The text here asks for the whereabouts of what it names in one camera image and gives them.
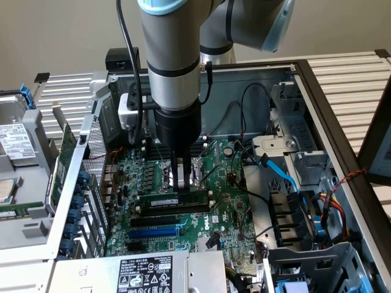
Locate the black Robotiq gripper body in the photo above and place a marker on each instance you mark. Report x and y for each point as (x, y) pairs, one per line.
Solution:
(177, 128)

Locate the green RAM stick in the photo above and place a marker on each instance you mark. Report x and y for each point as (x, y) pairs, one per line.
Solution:
(159, 196)
(21, 210)

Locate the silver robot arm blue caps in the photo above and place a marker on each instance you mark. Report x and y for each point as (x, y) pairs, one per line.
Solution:
(171, 36)

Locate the CPU socket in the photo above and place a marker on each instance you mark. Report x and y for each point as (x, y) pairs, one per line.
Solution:
(165, 174)

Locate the thin metal locking lever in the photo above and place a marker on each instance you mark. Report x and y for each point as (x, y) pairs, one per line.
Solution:
(148, 135)

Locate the long black expansion slot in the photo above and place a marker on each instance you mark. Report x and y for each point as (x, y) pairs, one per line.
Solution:
(152, 221)

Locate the green Dell motherboard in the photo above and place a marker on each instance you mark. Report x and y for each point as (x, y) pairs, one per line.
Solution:
(226, 195)

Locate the metal socket cover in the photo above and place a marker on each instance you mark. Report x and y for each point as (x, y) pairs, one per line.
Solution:
(217, 152)

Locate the blue expansion slot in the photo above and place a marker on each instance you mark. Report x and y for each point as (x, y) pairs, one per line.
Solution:
(152, 233)

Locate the silver chipset heatsink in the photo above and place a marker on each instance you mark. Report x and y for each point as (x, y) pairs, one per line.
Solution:
(201, 244)

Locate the coin cell battery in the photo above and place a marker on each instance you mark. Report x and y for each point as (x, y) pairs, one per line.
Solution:
(228, 150)

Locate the open PC case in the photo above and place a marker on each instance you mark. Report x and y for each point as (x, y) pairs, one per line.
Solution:
(232, 91)

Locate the silver power supply with label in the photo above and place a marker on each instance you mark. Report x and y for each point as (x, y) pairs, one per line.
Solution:
(201, 271)

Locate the black box with port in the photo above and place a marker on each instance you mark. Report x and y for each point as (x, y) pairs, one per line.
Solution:
(117, 59)

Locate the light grey bay latch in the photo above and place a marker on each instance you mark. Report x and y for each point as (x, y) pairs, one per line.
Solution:
(272, 145)

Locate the blue card retention latch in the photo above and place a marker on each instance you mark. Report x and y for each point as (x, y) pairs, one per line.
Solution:
(69, 229)
(78, 188)
(77, 201)
(83, 177)
(65, 244)
(73, 215)

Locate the black fan shroud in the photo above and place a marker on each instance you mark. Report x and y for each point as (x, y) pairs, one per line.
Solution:
(287, 219)

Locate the green graphics card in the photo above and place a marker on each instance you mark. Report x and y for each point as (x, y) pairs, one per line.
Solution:
(65, 146)

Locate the grey metal disk bay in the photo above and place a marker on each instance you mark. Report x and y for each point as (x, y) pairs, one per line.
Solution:
(302, 128)

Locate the grey perforated drive cage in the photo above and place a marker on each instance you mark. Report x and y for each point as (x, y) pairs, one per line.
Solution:
(320, 262)

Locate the grey parts rack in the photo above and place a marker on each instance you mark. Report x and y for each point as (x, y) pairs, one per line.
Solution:
(33, 177)

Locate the silver hard disk with label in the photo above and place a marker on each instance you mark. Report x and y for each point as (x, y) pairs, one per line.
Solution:
(15, 137)

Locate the silver CPU chip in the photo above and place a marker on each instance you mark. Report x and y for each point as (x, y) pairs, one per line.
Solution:
(6, 190)

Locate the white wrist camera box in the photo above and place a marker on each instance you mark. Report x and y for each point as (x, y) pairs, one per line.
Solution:
(126, 114)

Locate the blue plastic disk bracket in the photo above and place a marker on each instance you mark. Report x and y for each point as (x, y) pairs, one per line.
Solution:
(27, 94)

